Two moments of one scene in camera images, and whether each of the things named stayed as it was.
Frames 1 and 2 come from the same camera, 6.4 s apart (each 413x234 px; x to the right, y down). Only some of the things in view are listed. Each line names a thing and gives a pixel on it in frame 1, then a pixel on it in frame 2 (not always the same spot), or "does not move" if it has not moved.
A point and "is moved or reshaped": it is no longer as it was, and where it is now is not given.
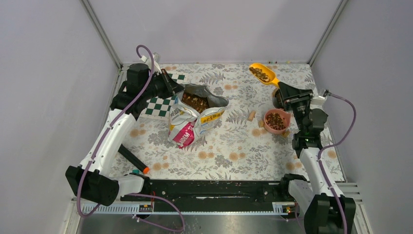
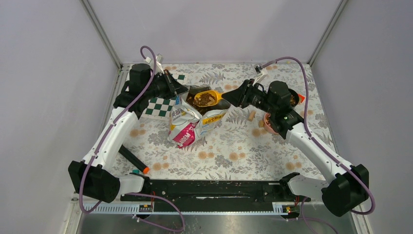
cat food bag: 194,110 does not move
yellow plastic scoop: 265,75 is moved or reshaped
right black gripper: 293,96 -> 241,96
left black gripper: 175,87 does not move
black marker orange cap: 133,159 does not move
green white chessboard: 159,107 does not move
